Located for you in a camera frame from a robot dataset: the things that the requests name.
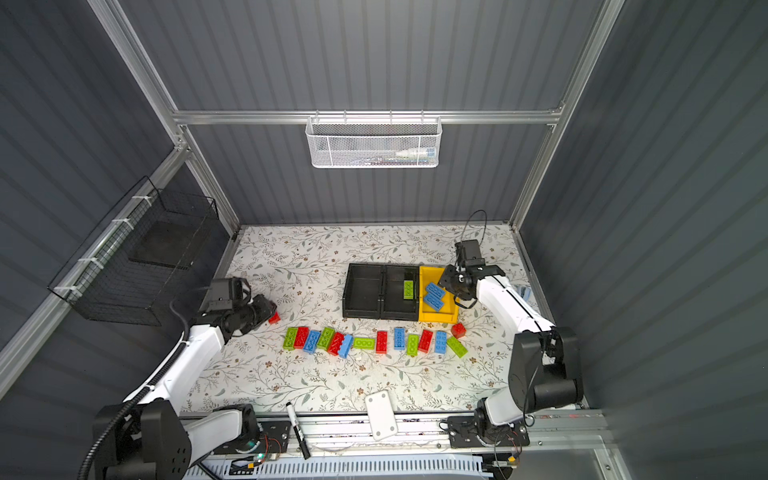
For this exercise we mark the black wire basket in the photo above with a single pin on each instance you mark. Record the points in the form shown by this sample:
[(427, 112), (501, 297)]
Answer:
[(151, 254)]

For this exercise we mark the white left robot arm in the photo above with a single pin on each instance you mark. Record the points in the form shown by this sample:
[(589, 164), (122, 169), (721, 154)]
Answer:
[(144, 437)]

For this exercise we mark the yellow plastic bin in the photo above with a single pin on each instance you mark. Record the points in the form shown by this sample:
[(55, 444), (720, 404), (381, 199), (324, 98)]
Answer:
[(449, 314)]

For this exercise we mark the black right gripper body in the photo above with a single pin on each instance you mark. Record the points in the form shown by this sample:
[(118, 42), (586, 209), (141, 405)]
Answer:
[(453, 282)]

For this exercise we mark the white tube in basket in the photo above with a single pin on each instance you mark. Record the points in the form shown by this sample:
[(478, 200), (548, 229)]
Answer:
[(418, 154)]

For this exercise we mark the black marker pen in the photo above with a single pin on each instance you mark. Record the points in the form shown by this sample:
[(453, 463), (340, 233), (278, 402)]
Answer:
[(301, 439)]

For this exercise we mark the black bin middle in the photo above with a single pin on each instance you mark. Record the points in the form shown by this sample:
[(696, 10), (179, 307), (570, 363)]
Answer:
[(394, 306)]

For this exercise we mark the light blue stapler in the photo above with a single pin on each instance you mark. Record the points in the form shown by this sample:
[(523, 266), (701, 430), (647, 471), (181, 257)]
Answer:
[(525, 292)]

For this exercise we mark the black bin left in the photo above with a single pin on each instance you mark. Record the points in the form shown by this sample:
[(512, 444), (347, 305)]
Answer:
[(362, 289)]

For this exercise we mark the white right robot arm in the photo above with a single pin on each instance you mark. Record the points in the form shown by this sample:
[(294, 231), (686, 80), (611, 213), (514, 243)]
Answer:
[(545, 364)]

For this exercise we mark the green lego flat row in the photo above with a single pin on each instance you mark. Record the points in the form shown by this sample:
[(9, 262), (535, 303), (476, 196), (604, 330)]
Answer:
[(363, 343)]

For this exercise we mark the black bin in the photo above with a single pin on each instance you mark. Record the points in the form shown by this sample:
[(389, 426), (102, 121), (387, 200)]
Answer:
[(394, 306), (362, 289)]

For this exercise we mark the green lego row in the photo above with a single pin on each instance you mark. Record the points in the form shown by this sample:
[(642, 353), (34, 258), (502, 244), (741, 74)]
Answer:
[(325, 339), (363, 343), (290, 339), (412, 343)]

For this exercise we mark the aluminium rail base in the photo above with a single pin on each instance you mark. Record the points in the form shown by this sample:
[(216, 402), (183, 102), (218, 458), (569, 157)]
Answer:
[(559, 444)]

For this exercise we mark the blue lego brick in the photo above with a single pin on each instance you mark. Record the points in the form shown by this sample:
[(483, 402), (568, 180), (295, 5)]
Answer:
[(435, 292), (434, 301)]

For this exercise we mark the white plastic plate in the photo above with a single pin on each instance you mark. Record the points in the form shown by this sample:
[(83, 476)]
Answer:
[(381, 416)]

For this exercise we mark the green lego brick right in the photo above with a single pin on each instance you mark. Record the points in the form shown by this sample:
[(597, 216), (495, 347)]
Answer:
[(456, 347)]

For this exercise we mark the white wire basket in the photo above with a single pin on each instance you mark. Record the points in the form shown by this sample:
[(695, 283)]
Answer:
[(369, 145)]

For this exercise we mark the red lego row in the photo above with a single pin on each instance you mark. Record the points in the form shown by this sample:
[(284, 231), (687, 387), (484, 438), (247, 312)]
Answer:
[(425, 341), (381, 342), (336, 344), (301, 337)]

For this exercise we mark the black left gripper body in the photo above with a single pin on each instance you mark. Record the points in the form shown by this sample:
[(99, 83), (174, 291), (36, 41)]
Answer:
[(260, 309)]

